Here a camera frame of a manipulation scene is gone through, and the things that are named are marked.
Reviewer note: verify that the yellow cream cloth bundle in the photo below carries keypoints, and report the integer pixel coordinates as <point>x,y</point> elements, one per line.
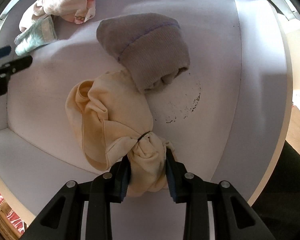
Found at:
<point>111,119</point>

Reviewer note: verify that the teal fluffy sock bundle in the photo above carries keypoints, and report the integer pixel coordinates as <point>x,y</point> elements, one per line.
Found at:
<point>38,34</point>

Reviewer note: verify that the grey lilac sock roll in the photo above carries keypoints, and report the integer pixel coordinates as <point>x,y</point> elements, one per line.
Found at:
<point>150,46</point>

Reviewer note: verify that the red cloth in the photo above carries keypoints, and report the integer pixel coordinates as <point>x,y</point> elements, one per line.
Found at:
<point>11,225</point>

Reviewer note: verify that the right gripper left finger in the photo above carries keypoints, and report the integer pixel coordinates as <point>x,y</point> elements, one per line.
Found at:
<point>82,210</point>

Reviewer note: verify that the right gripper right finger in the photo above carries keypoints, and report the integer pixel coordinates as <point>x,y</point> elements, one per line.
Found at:
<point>213,211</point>

